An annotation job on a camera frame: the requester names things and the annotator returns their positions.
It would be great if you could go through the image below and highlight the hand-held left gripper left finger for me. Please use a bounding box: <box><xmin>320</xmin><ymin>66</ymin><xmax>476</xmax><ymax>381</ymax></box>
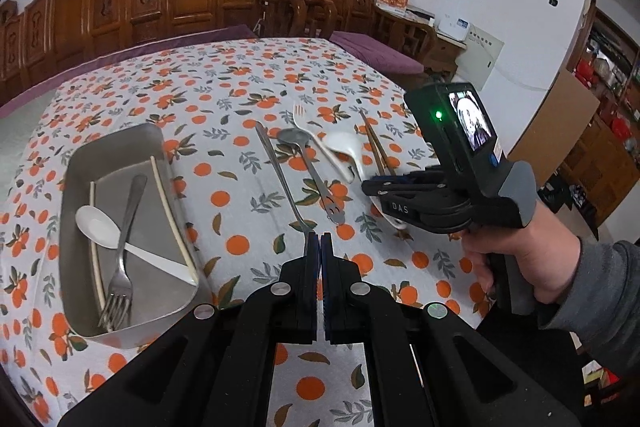
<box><xmin>57</xmin><ymin>232</ymin><xmax>319</xmax><ymax>427</ymax></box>

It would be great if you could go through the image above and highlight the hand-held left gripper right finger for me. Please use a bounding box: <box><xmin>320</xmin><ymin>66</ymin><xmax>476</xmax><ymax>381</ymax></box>
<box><xmin>320</xmin><ymin>232</ymin><xmax>583</xmax><ymax>427</ymax></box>

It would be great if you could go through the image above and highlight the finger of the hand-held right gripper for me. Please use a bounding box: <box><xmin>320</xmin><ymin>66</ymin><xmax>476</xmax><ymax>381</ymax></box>
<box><xmin>361</xmin><ymin>170</ymin><xmax>449</xmax><ymax>196</ymax></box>
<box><xmin>377</xmin><ymin>188</ymin><xmax>474</xmax><ymax>236</ymax></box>

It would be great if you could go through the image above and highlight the dark brown chopstick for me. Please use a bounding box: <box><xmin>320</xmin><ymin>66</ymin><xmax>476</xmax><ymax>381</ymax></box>
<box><xmin>359</xmin><ymin>109</ymin><xmax>391</xmax><ymax>178</ymax></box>
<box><xmin>366</xmin><ymin>121</ymin><xmax>402</xmax><ymax>178</ymax></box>

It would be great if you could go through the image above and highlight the white soup spoon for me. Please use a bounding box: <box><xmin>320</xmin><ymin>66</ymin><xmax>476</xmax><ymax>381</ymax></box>
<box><xmin>324</xmin><ymin>132</ymin><xmax>363</xmax><ymax>168</ymax></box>

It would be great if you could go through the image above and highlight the slim long metal utensil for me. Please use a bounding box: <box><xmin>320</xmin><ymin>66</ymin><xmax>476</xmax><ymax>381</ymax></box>
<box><xmin>255</xmin><ymin>122</ymin><xmax>313</xmax><ymax>235</ymax></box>

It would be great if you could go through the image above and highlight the white plastic fork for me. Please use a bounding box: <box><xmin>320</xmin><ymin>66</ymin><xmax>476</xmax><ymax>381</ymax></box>
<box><xmin>292</xmin><ymin>104</ymin><xmax>355</xmax><ymax>184</ymax></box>

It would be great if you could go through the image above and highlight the metal spoon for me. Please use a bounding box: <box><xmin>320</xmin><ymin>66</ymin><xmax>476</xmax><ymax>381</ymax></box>
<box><xmin>276</xmin><ymin>128</ymin><xmax>347</xmax><ymax>226</ymax></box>

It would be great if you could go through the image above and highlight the ivory chopstick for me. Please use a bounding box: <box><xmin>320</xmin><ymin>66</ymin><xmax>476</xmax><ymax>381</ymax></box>
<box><xmin>89</xmin><ymin>182</ymin><xmax>107</xmax><ymax>313</ymax></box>
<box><xmin>150</xmin><ymin>155</ymin><xmax>197</xmax><ymax>275</ymax></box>

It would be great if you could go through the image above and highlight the metal fork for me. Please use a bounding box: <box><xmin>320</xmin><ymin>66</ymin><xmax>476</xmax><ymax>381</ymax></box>
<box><xmin>97</xmin><ymin>174</ymin><xmax>148</xmax><ymax>333</ymax></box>

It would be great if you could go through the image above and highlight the rectangular metal tray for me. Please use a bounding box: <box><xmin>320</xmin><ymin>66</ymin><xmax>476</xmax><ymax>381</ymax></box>
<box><xmin>59</xmin><ymin>123</ymin><xmax>201</xmax><ymax>349</ymax></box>

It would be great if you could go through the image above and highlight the long-handled white spoon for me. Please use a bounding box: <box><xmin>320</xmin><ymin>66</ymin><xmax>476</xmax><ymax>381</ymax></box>
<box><xmin>75</xmin><ymin>205</ymin><xmax>198</xmax><ymax>284</ymax></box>

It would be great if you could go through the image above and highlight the person's right forearm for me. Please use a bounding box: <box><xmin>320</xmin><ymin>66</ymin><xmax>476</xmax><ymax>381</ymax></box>
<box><xmin>537</xmin><ymin>237</ymin><xmax>640</xmax><ymax>427</ymax></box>

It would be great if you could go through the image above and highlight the person's right hand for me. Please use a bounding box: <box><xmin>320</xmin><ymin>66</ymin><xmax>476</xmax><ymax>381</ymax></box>
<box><xmin>461</xmin><ymin>193</ymin><xmax>584</xmax><ymax>307</ymax></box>

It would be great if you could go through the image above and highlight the wooden side table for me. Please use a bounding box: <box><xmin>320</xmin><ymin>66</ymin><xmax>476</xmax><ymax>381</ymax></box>
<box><xmin>432</xmin><ymin>32</ymin><xmax>470</xmax><ymax>78</ymax></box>

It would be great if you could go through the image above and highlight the orange fruit print tablecloth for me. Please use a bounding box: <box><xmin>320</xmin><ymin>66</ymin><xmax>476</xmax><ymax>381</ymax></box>
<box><xmin>0</xmin><ymin>38</ymin><xmax>493</xmax><ymax>427</ymax></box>

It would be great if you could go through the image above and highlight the brown cardboard sheet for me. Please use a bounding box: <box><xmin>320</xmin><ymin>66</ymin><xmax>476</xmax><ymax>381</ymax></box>
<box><xmin>507</xmin><ymin>69</ymin><xmax>601</xmax><ymax>188</ymax></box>

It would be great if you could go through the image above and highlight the white box-shaped device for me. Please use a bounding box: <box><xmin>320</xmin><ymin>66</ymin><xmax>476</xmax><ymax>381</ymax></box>
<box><xmin>435</xmin><ymin>19</ymin><xmax>471</xmax><ymax>42</ymax></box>

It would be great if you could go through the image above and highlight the square purple seat cushion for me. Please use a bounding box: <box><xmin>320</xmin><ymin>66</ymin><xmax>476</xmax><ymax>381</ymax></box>
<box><xmin>330</xmin><ymin>31</ymin><xmax>426</xmax><ymax>75</ymax></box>

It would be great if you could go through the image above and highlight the grey flat box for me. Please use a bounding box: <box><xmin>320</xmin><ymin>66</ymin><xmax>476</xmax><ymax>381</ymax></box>
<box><xmin>405</xmin><ymin>7</ymin><xmax>434</xmax><ymax>26</ymax></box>

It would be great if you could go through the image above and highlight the wooden shelf cabinet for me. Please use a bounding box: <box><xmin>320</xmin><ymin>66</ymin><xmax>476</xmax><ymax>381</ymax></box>
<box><xmin>560</xmin><ymin>7</ymin><xmax>640</xmax><ymax>228</ymax></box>

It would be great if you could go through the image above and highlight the long purple sofa cushion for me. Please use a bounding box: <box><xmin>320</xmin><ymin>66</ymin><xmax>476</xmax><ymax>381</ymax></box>
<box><xmin>0</xmin><ymin>25</ymin><xmax>258</xmax><ymax>118</ymax></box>

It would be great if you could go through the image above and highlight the beige wall panel box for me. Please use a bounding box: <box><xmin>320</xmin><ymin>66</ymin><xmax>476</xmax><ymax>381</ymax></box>
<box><xmin>460</xmin><ymin>27</ymin><xmax>503</xmax><ymax>90</ymax></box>

